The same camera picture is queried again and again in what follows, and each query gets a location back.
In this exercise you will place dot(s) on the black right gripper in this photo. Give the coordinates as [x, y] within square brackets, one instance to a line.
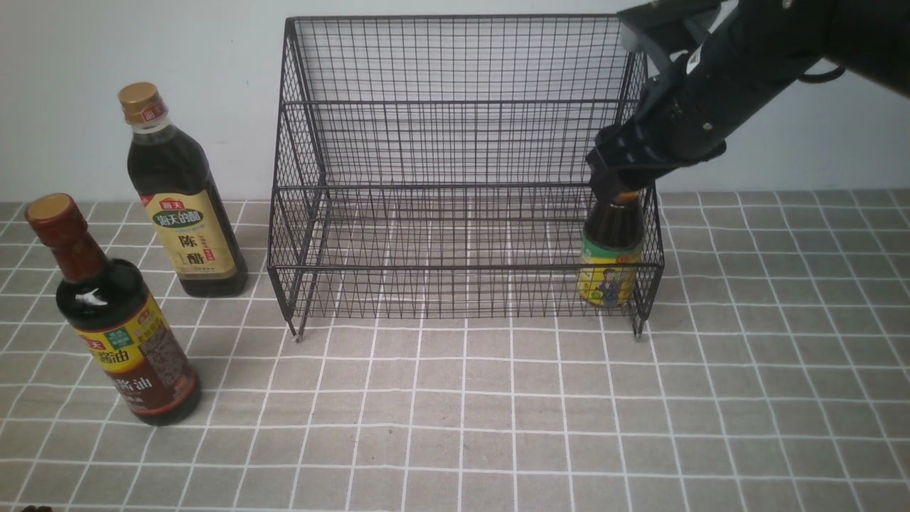
[711, 80]

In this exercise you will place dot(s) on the small bottle orange cap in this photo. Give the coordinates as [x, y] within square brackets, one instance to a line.
[611, 249]

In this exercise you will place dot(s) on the vinegar bottle gold cap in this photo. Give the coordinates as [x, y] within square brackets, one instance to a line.
[170, 172]

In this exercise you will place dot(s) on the soy sauce bottle red neck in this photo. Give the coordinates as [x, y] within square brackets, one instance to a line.
[110, 307]

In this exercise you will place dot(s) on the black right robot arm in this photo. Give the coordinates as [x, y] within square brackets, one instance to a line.
[869, 38]

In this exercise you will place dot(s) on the grey checkered tablecloth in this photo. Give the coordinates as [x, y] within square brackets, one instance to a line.
[772, 376]

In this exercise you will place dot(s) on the black wire mesh rack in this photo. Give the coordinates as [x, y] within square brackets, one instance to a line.
[433, 167]

